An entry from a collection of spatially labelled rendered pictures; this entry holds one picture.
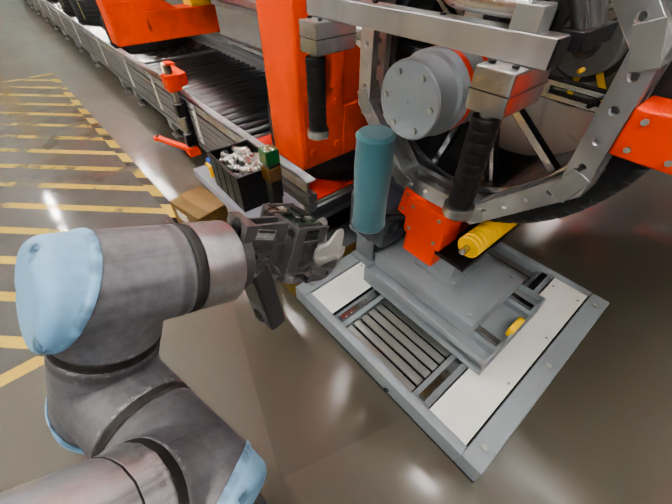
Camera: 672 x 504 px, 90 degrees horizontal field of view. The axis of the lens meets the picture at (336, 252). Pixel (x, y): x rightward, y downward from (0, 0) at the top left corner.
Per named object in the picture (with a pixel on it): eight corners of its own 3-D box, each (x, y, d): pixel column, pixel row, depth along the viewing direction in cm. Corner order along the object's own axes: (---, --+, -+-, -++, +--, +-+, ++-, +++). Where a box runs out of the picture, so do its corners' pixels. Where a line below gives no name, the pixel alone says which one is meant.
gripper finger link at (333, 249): (367, 229, 51) (326, 236, 44) (354, 263, 53) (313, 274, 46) (351, 220, 52) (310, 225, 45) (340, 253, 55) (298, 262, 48)
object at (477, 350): (535, 313, 118) (547, 296, 111) (477, 377, 101) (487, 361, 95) (423, 240, 146) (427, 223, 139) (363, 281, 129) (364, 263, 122)
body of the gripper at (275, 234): (334, 226, 43) (256, 236, 33) (315, 282, 46) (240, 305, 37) (295, 201, 46) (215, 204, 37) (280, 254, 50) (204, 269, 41)
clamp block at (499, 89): (539, 102, 42) (558, 55, 39) (500, 121, 38) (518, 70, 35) (502, 91, 45) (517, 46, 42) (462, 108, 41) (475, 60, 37)
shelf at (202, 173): (305, 213, 104) (304, 205, 102) (257, 237, 96) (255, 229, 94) (237, 160, 128) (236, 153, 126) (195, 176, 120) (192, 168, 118)
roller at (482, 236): (530, 217, 93) (539, 200, 89) (468, 267, 79) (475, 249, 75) (511, 207, 96) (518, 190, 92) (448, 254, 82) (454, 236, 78)
